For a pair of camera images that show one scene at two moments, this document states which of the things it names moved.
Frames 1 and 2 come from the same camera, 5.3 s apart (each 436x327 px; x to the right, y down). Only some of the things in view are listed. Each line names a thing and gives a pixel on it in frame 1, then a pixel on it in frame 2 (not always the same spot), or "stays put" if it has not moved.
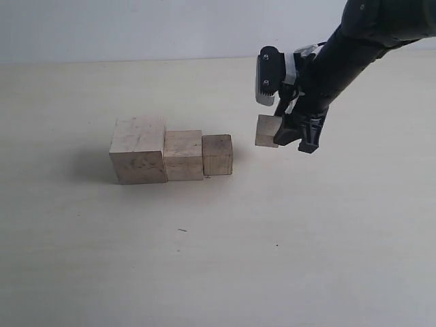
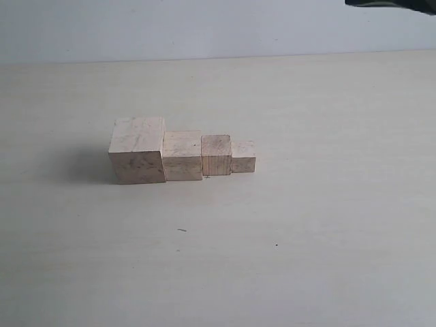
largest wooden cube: x=137 y=150 stays put
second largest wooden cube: x=182 y=150 stays put
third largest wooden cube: x=217 y=154 stays put
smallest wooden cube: x=266 y=126 → x=243 y=156
